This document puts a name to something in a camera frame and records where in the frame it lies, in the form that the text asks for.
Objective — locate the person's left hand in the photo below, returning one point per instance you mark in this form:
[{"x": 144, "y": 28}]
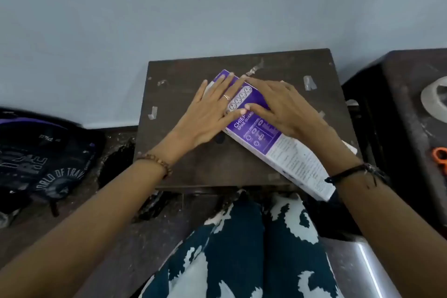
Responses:
[{"x": 202, "y": 123}]

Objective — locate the person's right hand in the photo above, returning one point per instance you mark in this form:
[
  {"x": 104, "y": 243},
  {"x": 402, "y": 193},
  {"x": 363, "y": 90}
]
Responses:
[{"x": 293, "y": 116}]

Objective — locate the purple and white box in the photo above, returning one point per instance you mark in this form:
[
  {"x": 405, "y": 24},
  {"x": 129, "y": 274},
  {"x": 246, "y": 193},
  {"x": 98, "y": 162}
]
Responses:
[{"x": 258, "y": 137}]

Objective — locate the clear tape roll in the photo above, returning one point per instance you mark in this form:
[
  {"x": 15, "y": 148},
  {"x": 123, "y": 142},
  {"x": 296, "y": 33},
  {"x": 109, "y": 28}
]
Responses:
[{"x": 427, "y": 100}]

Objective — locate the person's right forearm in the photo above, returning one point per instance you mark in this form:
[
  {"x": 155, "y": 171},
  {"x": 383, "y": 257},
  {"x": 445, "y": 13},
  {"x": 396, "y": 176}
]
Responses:
[{"x": 391, "y": 231}]

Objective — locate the person's left forearm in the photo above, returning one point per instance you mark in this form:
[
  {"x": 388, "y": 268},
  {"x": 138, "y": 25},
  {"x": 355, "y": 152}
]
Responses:
[{"x": 87, "y": 228}]

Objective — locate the small dark wooden table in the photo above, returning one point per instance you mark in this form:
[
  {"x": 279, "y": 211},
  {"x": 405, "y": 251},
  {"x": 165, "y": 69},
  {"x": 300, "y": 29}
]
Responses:
[{"x": 174, "y": 154}]

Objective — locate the crumpled clear tape piece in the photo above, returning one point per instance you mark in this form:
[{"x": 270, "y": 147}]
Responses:
[{"x": 257, "y": 66}]

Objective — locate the black lined trash bin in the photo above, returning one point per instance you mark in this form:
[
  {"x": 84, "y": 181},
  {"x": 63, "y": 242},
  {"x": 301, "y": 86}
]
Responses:
[{"x": 115, "y": 165}]

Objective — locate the brown plastic stool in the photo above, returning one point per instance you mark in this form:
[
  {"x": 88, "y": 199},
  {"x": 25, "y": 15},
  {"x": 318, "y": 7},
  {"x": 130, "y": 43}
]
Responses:
[{"x": 401, "y": 123}]

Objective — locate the teal white patterned trousers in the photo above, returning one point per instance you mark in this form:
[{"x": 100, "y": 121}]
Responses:
[{"x": 237, "y": 256}]

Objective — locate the silver metal seat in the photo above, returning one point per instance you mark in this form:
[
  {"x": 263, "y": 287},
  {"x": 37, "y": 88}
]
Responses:
[{"x": 349, "y": 266}]

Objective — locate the black purple backpack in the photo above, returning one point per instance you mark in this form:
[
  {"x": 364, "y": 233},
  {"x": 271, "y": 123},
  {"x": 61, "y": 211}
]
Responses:
[{"x": 35, "y": 161}]

